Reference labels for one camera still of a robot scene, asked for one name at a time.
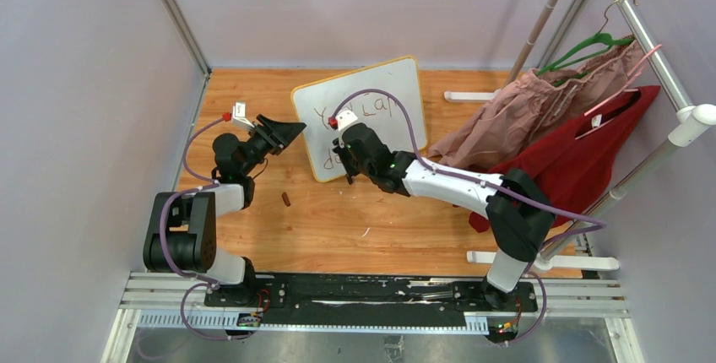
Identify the metal clothes rack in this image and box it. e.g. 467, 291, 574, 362
444, 0, 716, 274

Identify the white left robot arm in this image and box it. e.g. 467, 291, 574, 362
142, 115, 306, 306

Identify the pink garment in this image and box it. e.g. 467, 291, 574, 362
428, 41, 644, 171

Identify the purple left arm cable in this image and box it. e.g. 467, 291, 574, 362
159, 112, 264, 343

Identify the yellow framed whiteboard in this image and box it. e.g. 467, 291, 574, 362
290, 56, 428, 182

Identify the pink clothes hanger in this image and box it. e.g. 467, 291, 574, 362
576, 44, 663, 139

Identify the red garment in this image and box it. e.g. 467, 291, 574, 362
470, 85, 661, 213

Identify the green clothes hanger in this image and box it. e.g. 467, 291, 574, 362
536, 0, 638, 76

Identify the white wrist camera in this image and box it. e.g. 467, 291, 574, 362
231, 101, 255, 133
335, 109, 359, 136

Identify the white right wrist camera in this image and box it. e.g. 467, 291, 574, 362
335, 109, 359, 136

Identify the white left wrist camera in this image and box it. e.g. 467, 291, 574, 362
231, 101, 255, 133

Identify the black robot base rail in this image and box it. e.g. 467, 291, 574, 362
114, 270, 631, 344

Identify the brown marker cap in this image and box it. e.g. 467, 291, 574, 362
281, 192, 291, 207

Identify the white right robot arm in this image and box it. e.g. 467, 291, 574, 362
333, 122, 556, 311

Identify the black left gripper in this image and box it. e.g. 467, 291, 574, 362
240, 116, 306, 176

